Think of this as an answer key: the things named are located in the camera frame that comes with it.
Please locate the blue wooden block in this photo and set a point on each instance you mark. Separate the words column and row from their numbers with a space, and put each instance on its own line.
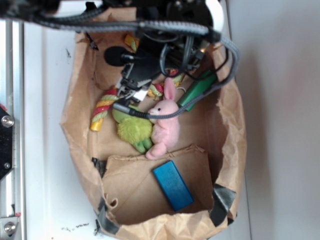
column 173, row 185

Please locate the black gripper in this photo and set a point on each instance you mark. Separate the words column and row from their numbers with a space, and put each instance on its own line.
column 154, row 56

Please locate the green wooden block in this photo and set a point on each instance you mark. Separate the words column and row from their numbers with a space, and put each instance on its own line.
column 197, row 88

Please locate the white plastic tray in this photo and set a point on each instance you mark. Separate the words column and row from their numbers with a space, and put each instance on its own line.
column 56, row 206

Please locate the brown paper bag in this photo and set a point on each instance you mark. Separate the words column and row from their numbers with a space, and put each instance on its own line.
column 118, row 180

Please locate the pink plush bunny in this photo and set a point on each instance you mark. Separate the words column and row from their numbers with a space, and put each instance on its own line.
column 166, row 125

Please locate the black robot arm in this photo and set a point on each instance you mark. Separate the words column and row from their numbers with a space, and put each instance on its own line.
column 173, row 34

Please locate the black metal bracket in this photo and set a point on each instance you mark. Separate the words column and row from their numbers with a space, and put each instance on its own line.
column 6, row 142

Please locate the multicolored twisted rope toy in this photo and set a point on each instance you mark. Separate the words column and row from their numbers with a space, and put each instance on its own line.
column 110, row 96

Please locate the aluminium frame rail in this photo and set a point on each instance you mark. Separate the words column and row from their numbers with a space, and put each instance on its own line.
column 12, row 187

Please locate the green fuzzy plush toy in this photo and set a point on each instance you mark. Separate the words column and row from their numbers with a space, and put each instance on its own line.
column 134, row 130

